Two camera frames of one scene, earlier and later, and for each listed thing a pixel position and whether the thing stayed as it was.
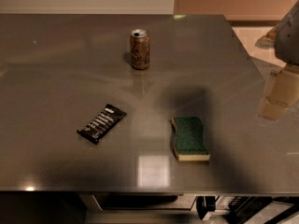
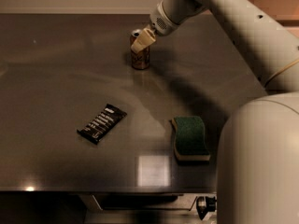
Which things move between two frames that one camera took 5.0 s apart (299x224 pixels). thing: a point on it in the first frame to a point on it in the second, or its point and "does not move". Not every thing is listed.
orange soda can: x=140 y=49 does not move
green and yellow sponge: x=189 y=142 does not move
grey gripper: x=288 y=42 to x=160 y=23
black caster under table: x=205 y=204 does not move
